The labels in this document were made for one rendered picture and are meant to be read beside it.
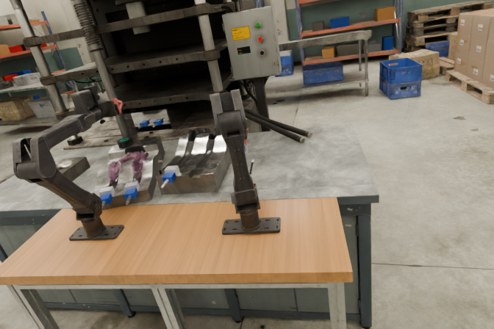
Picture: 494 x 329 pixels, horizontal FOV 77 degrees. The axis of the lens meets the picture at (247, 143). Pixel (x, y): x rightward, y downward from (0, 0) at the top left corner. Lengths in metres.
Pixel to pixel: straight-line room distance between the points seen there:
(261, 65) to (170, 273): 1.35
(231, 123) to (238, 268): 0.42
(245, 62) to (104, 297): 1.59
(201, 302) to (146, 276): 0.79
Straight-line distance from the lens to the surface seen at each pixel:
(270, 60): 1.96
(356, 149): 1.52
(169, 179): 1.32
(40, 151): 1.09
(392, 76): 4.67
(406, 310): 1.90
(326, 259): 0.96
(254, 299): 1.71
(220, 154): 1.44
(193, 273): 1.00
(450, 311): 1.95
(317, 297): 1.66
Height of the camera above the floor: 1.48
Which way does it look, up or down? 23 degrees down
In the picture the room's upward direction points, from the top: 10 degrees counter-clockwise
